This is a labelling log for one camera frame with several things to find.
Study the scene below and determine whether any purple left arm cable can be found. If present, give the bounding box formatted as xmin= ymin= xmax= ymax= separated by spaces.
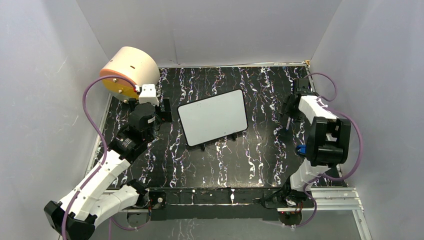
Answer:
xmin=61 ymin=74 xmax=140 ymax=240

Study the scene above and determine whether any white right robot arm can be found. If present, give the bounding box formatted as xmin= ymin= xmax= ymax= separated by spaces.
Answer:
xmin=281 ymin=78 xmax=351 ymax=207

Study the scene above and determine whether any aluminium frame rail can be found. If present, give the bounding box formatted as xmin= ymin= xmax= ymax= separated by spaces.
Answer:
xmin=277 ymin=187 xmax=365 ymax=213

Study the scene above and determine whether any blue whiteboard eraser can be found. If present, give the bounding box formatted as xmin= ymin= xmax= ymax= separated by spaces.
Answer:
xmin=295 ymin=144 xmax=306 ymax=156

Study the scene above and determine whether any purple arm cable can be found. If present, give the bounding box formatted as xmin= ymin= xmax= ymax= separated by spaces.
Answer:
xmin=61 ymin=74 xmax=140 ymax=240
xmin=294 ymin=72 xmax=365 ymax=229

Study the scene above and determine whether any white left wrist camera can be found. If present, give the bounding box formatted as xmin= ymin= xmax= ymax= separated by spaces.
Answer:
xmin=138 ymin=84 xmax=159 ymax=107

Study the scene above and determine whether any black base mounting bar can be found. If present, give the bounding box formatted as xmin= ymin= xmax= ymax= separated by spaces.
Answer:
xmin=149 ymin=187 xmax=314 ymax=221

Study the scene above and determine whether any beige and orange cylinder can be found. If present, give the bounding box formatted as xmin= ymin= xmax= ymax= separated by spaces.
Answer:
xmin=99 ymin=46 xmax=160 ymax=103

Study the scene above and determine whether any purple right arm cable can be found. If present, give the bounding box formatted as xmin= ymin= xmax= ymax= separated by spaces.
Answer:
xmin=294 ymin=72 xmax=365 ymax=229

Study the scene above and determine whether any blue and white marker pen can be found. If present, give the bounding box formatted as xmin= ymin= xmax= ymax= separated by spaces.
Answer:
xmin=285 ymin=117 xmax=291 ymax=131

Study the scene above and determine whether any small black-framed whiteboard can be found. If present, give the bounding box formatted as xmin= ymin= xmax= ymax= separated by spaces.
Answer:
xmin=177 ymin=89 xmax=249 ymax=147

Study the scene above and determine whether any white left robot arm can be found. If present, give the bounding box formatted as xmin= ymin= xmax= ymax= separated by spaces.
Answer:
xmin=44 ymin=97 xmax=173 ymax=240

